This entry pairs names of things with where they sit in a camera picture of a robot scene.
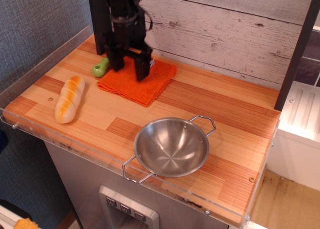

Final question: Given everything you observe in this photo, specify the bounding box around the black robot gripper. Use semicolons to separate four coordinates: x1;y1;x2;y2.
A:
105;16;152;81

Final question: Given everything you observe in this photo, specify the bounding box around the orange towel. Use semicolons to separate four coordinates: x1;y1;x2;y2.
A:
97;56;178;107

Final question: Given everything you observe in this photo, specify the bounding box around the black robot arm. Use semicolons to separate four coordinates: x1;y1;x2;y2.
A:
104;0;153;82

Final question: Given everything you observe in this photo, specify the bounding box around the toy bread loaf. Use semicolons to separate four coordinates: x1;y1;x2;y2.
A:
54;75;86;124

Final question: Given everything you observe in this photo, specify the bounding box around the grey cabinet dispenser panel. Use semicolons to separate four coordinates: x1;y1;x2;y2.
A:
99;185;160;229

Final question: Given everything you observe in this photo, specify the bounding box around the white toy sink unit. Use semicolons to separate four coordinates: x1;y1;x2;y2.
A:
266;81;320;190

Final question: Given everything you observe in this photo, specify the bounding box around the orange object bottom left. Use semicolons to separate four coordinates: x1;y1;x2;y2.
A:
13;218;39;229

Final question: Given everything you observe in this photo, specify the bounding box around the green-handled grey toy spatula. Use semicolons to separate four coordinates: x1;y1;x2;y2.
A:
91;57;110;78

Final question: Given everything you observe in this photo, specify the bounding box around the dark left frame post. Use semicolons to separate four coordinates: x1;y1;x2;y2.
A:
89;0;112;55

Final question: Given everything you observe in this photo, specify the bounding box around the dark frame post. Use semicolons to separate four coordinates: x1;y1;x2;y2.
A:
274;0;320;111
89;0;112;55

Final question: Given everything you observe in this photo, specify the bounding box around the steel two-handled bowl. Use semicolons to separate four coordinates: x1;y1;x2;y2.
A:
122;115;217;184

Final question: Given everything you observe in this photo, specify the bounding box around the dark right frame post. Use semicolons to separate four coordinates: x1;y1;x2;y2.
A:
274;0;320;111

